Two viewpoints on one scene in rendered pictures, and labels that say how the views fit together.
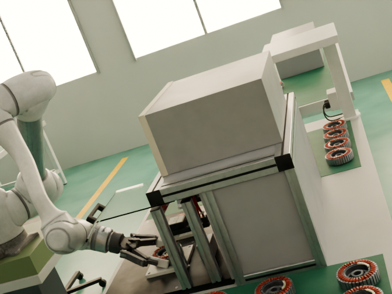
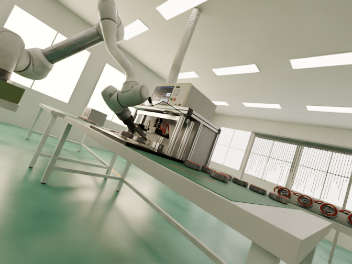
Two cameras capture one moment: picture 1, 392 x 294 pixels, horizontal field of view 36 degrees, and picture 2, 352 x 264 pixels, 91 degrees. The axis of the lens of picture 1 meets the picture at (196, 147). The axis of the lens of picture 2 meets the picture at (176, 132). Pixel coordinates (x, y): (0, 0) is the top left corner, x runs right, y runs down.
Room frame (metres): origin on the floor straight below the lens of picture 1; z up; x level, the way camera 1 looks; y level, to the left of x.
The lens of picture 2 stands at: (1.12, 1.15, 0.81)
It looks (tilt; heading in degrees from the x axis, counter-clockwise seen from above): 6 degrees up; 301
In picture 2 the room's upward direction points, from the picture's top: 21 degrees clockwise
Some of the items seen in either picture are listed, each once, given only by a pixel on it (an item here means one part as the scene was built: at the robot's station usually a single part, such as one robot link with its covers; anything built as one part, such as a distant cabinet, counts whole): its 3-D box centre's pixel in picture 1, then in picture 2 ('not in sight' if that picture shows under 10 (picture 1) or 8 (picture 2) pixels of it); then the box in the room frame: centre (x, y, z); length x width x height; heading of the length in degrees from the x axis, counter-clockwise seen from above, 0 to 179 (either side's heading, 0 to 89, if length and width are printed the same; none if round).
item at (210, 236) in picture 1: (206, 246); (157, 146); (1.88, 0.09, 0.80); 0.07 x 0.05 x 0.06; 164
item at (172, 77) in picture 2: not in sight; (182, 50); (2.87, -0.96, 2.42); 0.43 x 0.31 x 1.79; 164
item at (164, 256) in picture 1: (167, 254); (142, 140); (1.92, 0.22, 0.80); 0.11 x 0.11 x 0.04
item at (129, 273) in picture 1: (182, 247); (133, 143); (2.03, 0.18, 0.76); 0.64 x 0.47 x 0.02; 164
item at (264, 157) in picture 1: (231, 142); (176, 117); (1.95, -0.12, 1.09); 0.68 x 0.44 x 0.05; 164
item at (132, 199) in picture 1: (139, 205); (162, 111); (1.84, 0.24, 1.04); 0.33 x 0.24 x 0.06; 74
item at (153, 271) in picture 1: (170, 261); (141, 143); (1.92, 0.22, 0.78); 0.15 x 0.15 x 0.01; 74
